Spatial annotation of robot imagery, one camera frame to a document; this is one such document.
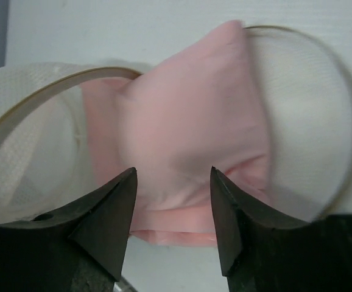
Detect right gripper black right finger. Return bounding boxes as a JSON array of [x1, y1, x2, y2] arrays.
[[210, 168, 352, 291]]

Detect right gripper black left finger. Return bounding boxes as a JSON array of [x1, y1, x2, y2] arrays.
[[0, 168, 138, 291]]

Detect round mesh laundry bag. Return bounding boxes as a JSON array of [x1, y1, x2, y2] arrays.
[[0, 26, 352, 223]]

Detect pink bra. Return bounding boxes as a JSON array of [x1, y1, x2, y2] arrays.
[[81, 20, 270, 247]]

